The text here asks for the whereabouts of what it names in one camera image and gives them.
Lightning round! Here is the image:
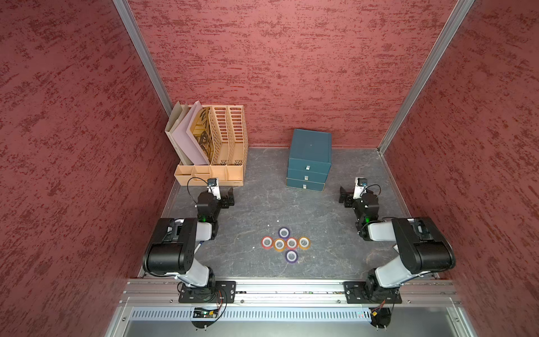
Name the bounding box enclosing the lilac folder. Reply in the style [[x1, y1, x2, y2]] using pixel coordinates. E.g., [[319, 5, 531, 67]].
[[173, 101, 209, 165]]

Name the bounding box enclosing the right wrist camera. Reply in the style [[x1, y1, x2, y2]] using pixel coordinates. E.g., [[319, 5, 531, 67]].
[[352, 177, 368, 199]]

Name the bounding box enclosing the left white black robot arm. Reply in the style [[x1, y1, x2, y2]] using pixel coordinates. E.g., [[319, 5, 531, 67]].
[[143, 188, 234, 293]]

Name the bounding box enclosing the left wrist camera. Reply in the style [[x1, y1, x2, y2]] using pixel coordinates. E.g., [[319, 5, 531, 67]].
[[207, 178, 221, 200]]

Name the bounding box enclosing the purple tape roll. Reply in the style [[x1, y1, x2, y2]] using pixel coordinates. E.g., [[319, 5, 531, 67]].
[[285, 250, 298, 264], [278, 227, 290, 240]]

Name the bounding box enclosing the red tape roll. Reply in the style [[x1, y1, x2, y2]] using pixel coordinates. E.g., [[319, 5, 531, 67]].
[[286, 237, 298, 250], [261, 236, 274, 249]]

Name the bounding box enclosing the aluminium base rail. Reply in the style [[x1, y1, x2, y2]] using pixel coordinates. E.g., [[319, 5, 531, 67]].
[[119, 278, 463, 308]]

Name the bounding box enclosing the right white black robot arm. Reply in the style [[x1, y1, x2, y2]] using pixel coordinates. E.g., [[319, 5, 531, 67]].
[[338, 185, 456, 303]]

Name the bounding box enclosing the beige plastic file organizer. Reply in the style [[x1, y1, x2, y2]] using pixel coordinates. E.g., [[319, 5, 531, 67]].
[[174, 105, 248, 187]]

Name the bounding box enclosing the white perforated cable duct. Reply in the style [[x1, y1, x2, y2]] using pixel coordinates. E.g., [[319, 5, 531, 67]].
[[130, 307, 371, 323]]

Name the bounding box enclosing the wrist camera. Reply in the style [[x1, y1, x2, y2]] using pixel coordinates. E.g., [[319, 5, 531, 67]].
[[207, 178, 221, 200], [352, 177, 368, 199]]

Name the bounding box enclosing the yellow illustrated book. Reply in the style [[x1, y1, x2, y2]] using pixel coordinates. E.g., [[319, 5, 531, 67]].
[[189, 107, 213, 164]]

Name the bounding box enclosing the beige cardboard folder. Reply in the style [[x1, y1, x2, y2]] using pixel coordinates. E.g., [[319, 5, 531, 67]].
[[165, 102, 192, 165]]

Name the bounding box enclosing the teal three-drawer cabinet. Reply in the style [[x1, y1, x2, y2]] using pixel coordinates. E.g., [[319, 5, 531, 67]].
[[286, 129, 332, 192]]

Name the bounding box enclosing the orange tape roll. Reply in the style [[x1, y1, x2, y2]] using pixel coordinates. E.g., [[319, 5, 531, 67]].
[[273, 239, 286, 252], [298, 237, 311, 250]]

